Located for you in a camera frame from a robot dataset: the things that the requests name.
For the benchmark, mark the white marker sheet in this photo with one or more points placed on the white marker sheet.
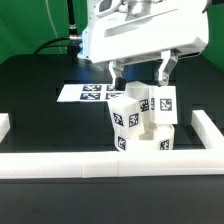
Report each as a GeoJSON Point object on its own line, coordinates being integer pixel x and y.
{"type": "Point", "coordinates": [87, 93]}

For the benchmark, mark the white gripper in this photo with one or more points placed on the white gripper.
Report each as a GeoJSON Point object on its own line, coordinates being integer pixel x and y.
{"type": "Point", "coordinates": [128, 30]}

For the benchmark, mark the white U-shaped fence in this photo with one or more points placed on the white U-shaped fence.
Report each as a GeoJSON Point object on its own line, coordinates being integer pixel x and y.
{"type": "Point", "coordinates": [206, 161]}

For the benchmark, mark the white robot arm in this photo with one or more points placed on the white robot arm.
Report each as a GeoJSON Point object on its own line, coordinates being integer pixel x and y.
{"type": "Point", "coordinates": [90, 40]}

